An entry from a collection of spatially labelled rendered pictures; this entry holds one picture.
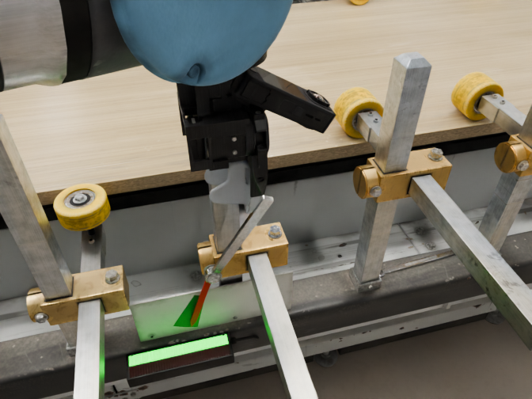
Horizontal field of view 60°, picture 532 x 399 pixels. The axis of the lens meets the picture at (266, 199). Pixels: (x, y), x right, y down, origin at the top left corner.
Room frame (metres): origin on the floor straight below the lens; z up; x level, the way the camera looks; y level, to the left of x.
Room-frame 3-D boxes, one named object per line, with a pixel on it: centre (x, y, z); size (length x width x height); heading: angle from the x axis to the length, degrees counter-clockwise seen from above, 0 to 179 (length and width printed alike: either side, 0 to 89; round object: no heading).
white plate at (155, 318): (0.45, 0.08, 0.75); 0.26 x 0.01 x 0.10; 105
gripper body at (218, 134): (0.41, 0.04, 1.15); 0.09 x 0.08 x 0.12; 105
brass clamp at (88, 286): (0.42, 0.28, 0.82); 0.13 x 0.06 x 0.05; 105
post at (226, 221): (0.48, 0.06, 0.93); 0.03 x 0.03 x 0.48; 15
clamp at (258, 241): (0.49, 0.04, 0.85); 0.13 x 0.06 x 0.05; 105
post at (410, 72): (0.54, -0.18, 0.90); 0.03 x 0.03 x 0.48; 15
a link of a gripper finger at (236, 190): (0.39, 0.03, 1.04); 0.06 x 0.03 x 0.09; 105
